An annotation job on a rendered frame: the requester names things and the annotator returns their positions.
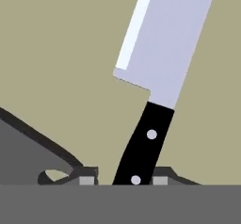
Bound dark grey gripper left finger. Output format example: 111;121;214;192
47;166;100;185

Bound black-handled cleaver knife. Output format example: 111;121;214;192
111;0;218;185

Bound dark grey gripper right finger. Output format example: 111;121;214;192
150;167;202;185

